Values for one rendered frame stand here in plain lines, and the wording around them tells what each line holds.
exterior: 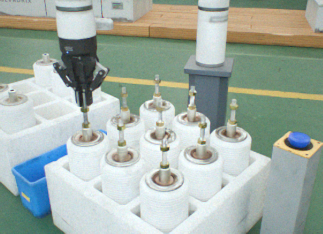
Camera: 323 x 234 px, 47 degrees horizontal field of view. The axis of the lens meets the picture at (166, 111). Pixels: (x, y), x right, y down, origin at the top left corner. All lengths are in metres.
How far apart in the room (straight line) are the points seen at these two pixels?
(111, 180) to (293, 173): 0.36
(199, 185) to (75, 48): 0.37
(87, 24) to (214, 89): 0.55
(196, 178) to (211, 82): 0.46
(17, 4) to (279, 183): 2.69
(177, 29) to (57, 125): 1.66
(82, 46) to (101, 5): 2.10
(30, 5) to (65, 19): 2.37
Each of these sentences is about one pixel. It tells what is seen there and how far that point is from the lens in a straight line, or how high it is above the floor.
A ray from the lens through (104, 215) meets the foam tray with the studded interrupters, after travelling 0.79.
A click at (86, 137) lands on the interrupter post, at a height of 0.26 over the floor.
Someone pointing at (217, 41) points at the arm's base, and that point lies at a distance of 1.14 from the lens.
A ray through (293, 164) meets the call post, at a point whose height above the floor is 0.29.
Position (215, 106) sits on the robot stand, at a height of 0.18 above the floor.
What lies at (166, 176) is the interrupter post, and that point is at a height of 0.27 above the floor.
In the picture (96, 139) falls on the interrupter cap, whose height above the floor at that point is 0.25.
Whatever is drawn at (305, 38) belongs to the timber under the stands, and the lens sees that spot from 2.62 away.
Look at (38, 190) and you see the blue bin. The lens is 1.00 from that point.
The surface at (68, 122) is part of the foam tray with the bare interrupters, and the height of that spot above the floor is 0.17.
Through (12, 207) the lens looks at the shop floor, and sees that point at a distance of 1.12.
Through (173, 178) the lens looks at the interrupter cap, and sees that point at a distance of 0.72.
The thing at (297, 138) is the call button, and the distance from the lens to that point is 0.74.
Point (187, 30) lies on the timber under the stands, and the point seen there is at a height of 0.07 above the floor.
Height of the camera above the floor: 0.68
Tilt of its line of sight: 26 degrees down
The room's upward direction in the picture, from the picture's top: straight up
